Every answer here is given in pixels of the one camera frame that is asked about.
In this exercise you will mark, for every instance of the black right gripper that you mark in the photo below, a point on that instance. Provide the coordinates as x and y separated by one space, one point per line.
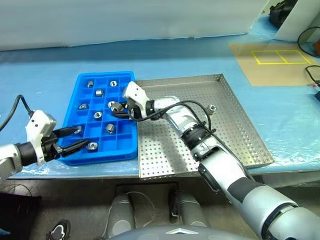
135 111

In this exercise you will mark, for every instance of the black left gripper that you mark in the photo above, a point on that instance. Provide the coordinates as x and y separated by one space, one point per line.
50 148

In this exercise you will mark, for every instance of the metal nut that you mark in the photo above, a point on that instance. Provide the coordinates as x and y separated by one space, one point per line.
110 128
93 145
113 83
118 107
79 129
111 103
99 92
83 106
97 114
90 83
211 108

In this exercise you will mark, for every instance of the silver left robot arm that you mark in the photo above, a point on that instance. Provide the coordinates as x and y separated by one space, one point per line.
10 156

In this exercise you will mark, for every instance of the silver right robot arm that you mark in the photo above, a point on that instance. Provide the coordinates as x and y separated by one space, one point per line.
225 170

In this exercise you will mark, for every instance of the blue compartment tray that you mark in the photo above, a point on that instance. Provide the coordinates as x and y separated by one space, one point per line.
75 155

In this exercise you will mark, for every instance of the perforated metal tray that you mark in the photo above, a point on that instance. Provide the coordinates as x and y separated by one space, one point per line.
162 155

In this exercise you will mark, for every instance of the white foam board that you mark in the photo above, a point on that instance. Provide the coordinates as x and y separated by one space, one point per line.
125 22

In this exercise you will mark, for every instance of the grey rounded robot leg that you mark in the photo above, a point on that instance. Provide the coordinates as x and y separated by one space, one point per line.
121 215
190 212

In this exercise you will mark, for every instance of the black and white sneaker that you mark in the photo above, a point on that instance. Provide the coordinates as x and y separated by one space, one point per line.
58 230

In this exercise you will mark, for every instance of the grey robot torso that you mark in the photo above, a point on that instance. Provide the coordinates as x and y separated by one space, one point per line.
180 233

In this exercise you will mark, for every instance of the brown cardboard mat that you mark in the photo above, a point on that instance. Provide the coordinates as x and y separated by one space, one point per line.
275 75

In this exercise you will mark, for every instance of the black bag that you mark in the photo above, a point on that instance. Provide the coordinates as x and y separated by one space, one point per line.
281 12

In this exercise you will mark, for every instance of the black flat device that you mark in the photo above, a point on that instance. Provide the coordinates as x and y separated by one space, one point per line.
317 96

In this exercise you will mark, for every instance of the white upright panel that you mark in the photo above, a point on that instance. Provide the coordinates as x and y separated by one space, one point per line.
297 22

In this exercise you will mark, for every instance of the orange block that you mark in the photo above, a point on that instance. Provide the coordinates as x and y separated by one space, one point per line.
317 48

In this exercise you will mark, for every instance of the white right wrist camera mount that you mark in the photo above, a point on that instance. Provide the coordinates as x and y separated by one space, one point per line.
136 92

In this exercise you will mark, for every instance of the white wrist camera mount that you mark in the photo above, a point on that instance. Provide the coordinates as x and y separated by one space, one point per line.
136 92
37 125

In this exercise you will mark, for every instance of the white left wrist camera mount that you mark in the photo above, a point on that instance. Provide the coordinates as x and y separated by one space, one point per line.
37 125

